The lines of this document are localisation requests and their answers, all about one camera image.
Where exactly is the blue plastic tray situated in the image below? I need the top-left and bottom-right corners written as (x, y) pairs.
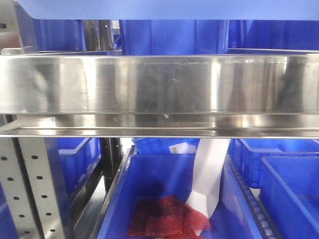
top-left (19, 0), bottom-right (319, 20)

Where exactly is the blue crate lower rear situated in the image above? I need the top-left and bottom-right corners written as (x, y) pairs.
top-left (132, 137), bottom-right (200, 155)

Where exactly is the blue bin lower centre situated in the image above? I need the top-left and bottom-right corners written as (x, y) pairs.
top-left (97, 154), bottom-right (262, 239)

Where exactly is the blue bin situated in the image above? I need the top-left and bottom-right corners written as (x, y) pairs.
top-left (97, 154), bottom-right (262, 239)
top-left (228, 20), bottom-right (319, 50)
top-left (33, 19), bottom-right (86, 51)
top-left (57, 137), bottom-right (102, 194)
top-left (119, 20), bottom-right (229, 55)
top-left (227, 138), bottom-right (319, 188)
top-left (259, 156), bottom-right (319, 239)

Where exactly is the white paper strip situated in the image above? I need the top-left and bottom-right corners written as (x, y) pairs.
top-left (186, 138), bottom-right (230, 218)

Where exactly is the blue bin upper centre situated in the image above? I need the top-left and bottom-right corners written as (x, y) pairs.
top-left (119, 20), bottom-right (229, 55)

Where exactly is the blue bin lower right rear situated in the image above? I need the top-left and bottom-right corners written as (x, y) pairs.
top-left (227, 138), bottom-right (319, 188)

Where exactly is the blue bin lower left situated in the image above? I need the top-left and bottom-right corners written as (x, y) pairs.
top-left (57, 137), bottom-right (102, 194)

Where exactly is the blue bin upper left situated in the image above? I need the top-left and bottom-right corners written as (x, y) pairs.
top-left (33, 19), bottom-right (86, 51)

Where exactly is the blue bin lower right front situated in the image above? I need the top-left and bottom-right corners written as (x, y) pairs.
top-left (259, 156), bottom-right (319, 239)

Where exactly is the blue bin upper right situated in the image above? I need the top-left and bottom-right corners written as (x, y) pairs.
top-left (228, 20), bottom-right (319, 50)

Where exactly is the black perforated rear post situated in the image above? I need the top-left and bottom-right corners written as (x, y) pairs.
top-left (100, 137), bottom-right (123, 192)

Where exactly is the stainless steel shelf rail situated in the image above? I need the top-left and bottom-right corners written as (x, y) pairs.
top-left (0, 49), bottom-right (319, 138)

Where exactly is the perforated steel shelf post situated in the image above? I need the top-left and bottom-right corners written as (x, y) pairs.
top-left (0, 0), bottom-right (74, 239)

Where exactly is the roller track rail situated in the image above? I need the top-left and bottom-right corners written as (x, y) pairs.
top-left (226, 154), bottom-right (280, 239)

